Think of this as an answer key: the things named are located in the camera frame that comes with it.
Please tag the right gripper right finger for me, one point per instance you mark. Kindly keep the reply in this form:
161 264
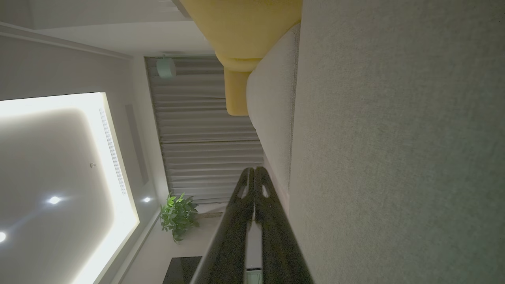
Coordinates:
280 248

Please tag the black flat panel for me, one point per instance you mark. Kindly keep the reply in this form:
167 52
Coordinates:
182 271

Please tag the round ceiling spotlight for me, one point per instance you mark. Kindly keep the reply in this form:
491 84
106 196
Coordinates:
146 199
1 236
54 200

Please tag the green potted plant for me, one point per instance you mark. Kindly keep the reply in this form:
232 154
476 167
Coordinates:
178 216

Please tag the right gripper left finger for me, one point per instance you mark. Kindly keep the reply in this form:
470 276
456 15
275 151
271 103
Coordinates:
227 244

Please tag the long slotted ceiling air vent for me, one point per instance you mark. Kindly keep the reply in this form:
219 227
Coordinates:
113 152

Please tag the grey pleated curtain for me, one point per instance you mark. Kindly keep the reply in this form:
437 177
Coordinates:
205 150

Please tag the large grey sofa seat cushion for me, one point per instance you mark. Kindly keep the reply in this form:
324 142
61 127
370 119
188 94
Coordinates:
394 150

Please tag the yellow sofa cushion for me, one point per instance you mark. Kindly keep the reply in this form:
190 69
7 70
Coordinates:
244 31

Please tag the round pale lamp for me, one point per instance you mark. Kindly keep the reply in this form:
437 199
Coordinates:
165 68

